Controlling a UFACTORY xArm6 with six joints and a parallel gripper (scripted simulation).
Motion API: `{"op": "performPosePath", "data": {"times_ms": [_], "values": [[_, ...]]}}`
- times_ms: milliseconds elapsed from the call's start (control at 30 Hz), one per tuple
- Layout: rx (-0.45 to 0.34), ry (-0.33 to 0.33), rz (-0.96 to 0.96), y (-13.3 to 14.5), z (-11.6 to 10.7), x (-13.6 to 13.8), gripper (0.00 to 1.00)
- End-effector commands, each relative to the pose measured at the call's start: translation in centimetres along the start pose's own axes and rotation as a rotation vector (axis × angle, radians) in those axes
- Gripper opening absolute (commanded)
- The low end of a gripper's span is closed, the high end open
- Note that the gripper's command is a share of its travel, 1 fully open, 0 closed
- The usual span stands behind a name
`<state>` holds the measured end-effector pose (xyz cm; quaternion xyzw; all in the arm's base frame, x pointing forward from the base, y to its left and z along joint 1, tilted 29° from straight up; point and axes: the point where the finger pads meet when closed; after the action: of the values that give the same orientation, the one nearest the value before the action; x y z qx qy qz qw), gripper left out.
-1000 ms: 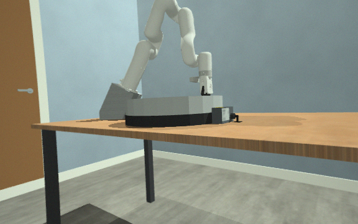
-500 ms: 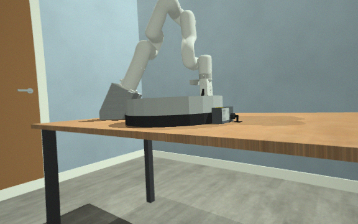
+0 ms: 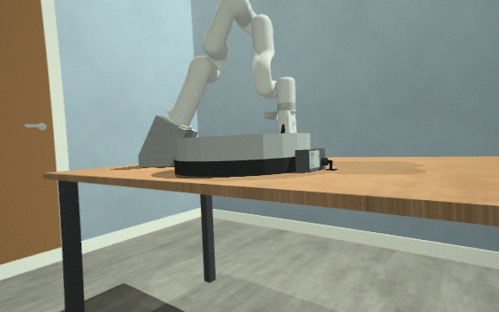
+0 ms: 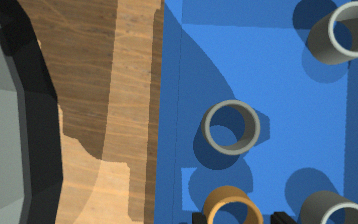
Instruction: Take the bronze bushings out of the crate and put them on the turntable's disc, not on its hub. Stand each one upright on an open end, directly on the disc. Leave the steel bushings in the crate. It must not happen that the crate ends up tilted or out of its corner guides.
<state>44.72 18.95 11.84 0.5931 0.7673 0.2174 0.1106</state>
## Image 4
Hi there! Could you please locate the blue tray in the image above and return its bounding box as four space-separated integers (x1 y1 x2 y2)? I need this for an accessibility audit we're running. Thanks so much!
154 0 358 224

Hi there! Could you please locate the bronze bushing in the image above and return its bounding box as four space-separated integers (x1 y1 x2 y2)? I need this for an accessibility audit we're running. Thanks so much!
203 186 264 224

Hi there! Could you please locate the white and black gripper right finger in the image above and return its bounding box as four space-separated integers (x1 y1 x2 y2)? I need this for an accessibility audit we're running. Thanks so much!
270 211 298 224

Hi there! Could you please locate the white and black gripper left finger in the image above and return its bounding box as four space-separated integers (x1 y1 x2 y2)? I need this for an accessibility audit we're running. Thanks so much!
192 212 208 224

